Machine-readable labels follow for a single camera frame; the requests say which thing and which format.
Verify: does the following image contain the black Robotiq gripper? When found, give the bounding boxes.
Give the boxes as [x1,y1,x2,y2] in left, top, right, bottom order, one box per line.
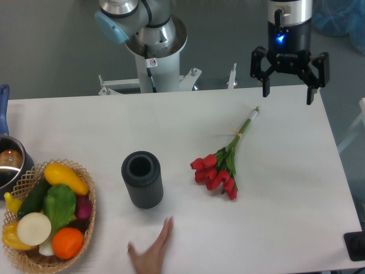
[250,0,330,105]

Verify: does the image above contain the red tulip bouquet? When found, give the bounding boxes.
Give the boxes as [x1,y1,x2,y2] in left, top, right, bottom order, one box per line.
[190,106,260,200]

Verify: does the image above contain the dark grey ribbed vase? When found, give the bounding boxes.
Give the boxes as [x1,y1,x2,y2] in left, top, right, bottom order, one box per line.
[121,151,164,209]

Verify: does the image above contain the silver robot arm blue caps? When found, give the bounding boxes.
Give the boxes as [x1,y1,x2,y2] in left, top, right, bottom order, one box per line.
[94,1,330,104]

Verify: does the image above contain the bare human hand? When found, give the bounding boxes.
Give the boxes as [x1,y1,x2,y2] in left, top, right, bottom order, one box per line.
[127,216,174,274]

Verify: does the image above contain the blue plastic bag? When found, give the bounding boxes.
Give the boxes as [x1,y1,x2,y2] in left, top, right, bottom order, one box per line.
[312,1,364,54]

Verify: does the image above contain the black device at table edge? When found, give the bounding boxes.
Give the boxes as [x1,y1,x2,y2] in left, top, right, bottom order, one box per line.
[343,231,365,261]

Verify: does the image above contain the purple red onion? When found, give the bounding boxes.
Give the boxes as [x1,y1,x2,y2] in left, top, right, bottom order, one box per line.
[75,196,93,220]

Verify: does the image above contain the yellow squash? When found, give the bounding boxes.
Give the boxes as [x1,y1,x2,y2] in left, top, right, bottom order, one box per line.
[44,163,89,196]

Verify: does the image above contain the green lettuce leaf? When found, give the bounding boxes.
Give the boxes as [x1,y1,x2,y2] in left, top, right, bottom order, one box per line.
[43,184,76,236]

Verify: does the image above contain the woven wicker basket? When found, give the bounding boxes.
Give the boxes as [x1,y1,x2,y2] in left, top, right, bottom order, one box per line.
[2,159,96,273]

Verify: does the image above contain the orange fruit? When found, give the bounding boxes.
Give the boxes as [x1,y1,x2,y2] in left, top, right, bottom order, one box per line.
[52,227,83,260]

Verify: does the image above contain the dark green cucumber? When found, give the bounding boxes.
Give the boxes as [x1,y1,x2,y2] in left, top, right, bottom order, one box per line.
[17,177,51,220]

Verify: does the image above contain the white round onion half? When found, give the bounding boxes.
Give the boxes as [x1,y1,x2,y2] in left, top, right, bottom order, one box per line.
[17,212,51,246]

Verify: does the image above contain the yellow bell pepper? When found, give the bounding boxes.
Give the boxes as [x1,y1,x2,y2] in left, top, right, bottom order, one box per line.
[2,222,36,251]

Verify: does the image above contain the white frame at right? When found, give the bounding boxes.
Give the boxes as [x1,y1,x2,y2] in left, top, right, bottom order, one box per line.
[337,98,364,154]

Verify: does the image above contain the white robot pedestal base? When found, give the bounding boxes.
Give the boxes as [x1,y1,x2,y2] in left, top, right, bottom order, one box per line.
[98,49,202,95]

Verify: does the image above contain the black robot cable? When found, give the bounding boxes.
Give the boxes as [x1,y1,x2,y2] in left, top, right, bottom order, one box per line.
[143,44,157,94]

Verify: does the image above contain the blue handled saucepan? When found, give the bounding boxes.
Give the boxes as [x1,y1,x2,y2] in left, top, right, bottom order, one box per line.
[1,84,34,200]

